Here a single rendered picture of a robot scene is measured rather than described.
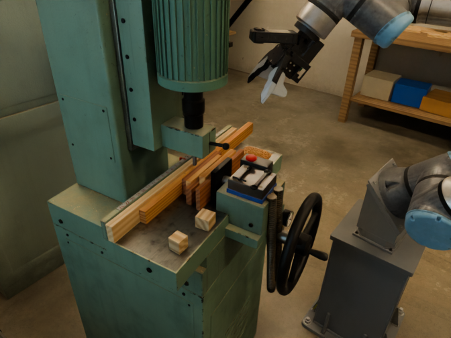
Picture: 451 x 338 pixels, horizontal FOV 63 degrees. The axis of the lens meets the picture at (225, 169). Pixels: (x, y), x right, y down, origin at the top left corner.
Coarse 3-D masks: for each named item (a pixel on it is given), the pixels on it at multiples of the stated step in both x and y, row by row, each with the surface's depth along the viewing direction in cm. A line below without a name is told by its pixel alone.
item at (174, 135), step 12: (168, 120) 103; (180, 120) 103; (168, 132) 101; (180, 132) 99; (192, 132) 97; (204, 132) 97; (168, 144) 103; (180, 144) 101; (192, 144) 98; (204, 144) 97; (204, 156) 99
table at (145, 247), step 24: (240, 144) 128; (168, 216) 94; (192, 216) 95; (216, 216) 95; (120, 240) 86; (144, 240) 87; (192, 240) 87; (216, 240) 93; (240, 240) 95; (144, 264) 83; (168, 264) 80; (192, 264) 84
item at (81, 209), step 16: (176, 160) 137; (64, 192) 118; (80, 192) 119; (96, 192) 119; (64, 208) 112; (80, 208) 112; (96, 208) 112; (112, 208) 112; (64, 224) 116; (80, 224) 111; (96, 224) 106; (96, 240) 110; (224, 256) 102; (208, 272) 94; (192, 288) 96; (208, 288) 98
